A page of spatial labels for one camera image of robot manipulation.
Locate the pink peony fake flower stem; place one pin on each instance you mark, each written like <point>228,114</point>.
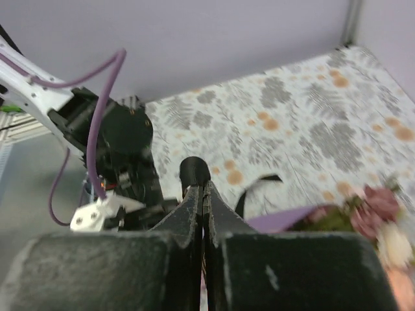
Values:
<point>402,288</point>

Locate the cream rose fake flower stem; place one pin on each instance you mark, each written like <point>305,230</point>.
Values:
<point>393,247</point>

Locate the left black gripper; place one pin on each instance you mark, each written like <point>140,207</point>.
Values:
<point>175,255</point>

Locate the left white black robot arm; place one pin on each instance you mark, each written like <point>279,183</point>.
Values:
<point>121,189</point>

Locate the black ribbon with gold text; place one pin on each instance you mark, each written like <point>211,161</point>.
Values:
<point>194,171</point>

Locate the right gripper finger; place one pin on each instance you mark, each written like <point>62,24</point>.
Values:
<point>219,223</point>

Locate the floral patterned table mat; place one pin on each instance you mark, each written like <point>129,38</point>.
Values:
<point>324,126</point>

